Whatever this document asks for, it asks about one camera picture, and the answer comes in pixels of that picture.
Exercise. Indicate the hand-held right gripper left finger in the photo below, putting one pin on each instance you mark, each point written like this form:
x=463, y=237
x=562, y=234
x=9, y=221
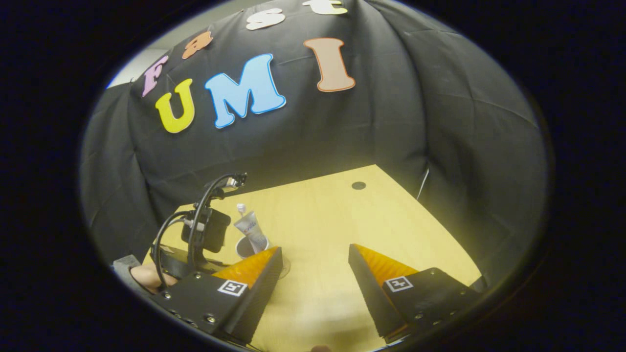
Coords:
x=259, y=293

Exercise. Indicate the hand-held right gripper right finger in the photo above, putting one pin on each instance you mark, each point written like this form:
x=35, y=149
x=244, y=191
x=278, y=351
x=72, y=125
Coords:
x=369, y=293

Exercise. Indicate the round cork coaster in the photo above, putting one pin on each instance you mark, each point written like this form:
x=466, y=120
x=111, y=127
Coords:
x=286, y=268

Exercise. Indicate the pale pink toothbrush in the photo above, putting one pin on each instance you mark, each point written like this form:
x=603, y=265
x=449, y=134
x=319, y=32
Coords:
x=241, y=209

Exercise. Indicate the white toothpaste tube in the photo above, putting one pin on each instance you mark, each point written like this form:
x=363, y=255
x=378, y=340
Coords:
x=249, y=227

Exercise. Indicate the light wooden desktop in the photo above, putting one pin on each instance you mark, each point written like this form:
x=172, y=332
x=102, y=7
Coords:
x=332, y=220

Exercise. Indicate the black backdrop cloth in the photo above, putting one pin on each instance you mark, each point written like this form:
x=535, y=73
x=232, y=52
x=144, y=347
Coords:
x=367, y=127

